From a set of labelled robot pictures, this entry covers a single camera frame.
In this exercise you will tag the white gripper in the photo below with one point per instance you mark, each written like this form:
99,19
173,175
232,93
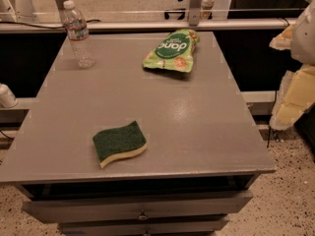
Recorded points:
304,38

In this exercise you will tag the clear plastic water bottle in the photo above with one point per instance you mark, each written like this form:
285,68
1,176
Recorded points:
78,34

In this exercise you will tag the green yellow sponge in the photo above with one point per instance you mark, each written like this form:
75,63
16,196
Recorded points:
119,143

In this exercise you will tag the green snack bag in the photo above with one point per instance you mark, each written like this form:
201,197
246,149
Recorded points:
174,53

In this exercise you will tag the grey drawer cabinet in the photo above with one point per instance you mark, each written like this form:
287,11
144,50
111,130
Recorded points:
201,136

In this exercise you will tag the lower grey drawer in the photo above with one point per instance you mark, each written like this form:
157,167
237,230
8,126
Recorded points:
152,226

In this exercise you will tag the grey drawer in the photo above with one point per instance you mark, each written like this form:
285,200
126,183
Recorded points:
152,226
138,207

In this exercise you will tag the upper grey drawer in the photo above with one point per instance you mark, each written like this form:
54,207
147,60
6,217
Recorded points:
138,207

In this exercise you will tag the white cylinder at left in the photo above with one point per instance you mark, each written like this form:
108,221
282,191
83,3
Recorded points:
7,98

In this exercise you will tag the metal frame rail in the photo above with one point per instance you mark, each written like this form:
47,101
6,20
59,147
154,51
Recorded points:
118,14

